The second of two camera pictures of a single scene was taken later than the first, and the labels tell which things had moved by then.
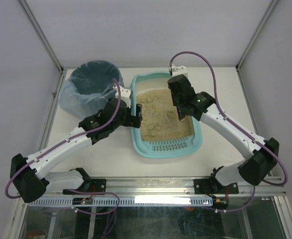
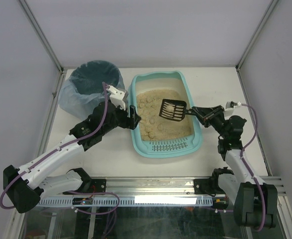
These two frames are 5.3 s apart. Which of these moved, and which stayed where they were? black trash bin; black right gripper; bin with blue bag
Moved: black right gripper
Stayed: bin with blue bag; black trash bin
